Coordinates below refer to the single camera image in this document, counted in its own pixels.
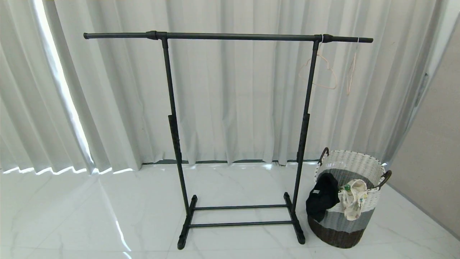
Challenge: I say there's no cream printed garment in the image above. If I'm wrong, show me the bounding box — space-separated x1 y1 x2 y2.
339 179 369 221

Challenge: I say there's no black clothes rack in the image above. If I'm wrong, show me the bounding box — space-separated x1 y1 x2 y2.
83 31 373 250

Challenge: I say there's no pink clothes hanger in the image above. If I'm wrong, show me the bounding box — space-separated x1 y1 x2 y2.
298 36 337 90
346 36 360 96

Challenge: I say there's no white laundry basket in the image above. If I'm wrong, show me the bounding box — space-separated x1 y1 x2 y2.
307 147 392 249

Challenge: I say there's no white curtain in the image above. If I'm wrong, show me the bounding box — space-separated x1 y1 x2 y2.
0 0 448 175

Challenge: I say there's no black garment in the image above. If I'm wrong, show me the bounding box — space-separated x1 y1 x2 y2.
306 173 341 223

